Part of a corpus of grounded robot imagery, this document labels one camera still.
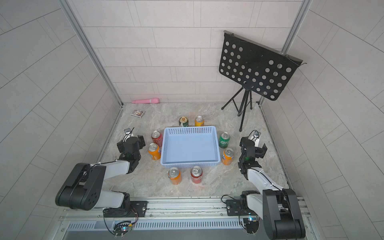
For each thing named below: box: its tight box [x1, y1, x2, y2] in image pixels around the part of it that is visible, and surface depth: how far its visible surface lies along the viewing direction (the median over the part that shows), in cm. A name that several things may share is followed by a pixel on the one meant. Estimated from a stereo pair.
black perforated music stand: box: [218, 30, 307, 132], surface depth 77 cm
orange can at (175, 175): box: [168, 166, 182, 185], surface depth 74 cm
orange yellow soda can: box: [194, 115, 205, 127], surface depth 96 cm
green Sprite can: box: [218, 131, 231, 149], surface depth 88 cm
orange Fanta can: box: [221, 148, 235, 166], surface depth 82 cm
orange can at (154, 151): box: [148, 142, 161, 161], surface depth 84 cm
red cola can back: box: [151, 130, 163, 148], surface depth 89 cm
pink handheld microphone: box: [131, 97, 160, 104], surface depth 118 cm
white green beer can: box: [179, 116, 189, 127], surface depth 96 cm
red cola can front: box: [190, 165, 203, 184], surface depth 75 cm
